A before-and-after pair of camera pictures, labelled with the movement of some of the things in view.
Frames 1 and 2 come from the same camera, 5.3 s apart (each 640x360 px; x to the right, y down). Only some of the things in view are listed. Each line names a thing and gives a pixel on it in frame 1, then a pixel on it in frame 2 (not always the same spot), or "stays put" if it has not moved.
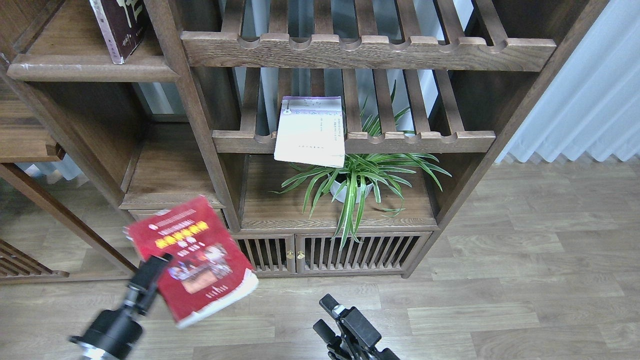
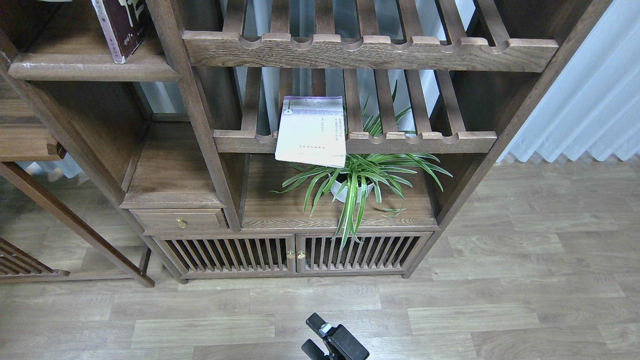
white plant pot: x=336 y=186 stays put
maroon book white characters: x=122 y=25 stays put
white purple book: x=310 y=130 stays put
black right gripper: x=364 y=332 → x=345 y=343
